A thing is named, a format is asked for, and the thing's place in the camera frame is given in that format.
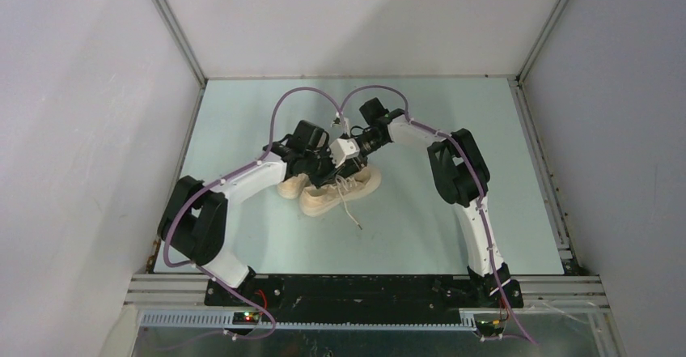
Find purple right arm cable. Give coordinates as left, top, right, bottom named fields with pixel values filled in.
left=340, top=84, right=540, bottom=346

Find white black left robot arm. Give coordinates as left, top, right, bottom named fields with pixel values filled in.
left=158, top=121, right=359, bottom=306

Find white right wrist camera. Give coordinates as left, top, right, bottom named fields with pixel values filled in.
left=331, top=113, right=351, bottom=136

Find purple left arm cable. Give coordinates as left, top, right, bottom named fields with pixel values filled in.
left=136, top=86, right=341, bottom=353

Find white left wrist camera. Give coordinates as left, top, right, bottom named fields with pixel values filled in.
left=329, top=138, right=360, bottom=168

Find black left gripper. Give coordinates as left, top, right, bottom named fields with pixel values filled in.
left=303, top=143, right=344, bottom=189

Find aluminium frame rail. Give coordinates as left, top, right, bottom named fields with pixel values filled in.
left=125, top=274, right=610, bottom=334

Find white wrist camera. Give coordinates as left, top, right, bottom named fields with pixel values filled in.
left=331, top=113, right=351, bottom=136
left=329, top=138, right=360, bottom=168

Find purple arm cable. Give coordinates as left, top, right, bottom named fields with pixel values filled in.
left=136, top=86, right=341, bottom=353
left=340, top=84, right=540, bottom=346

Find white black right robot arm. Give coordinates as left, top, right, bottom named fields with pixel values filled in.
left=332, top=98, right=511, bottom=307

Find beige sneaker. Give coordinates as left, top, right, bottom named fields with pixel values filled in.
left=299, top=165, right=382, bottom=230
left=277, top=173, right=311, bottom=200

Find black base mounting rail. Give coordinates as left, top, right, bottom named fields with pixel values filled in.
left=239, top=274, right=523, bottom=325

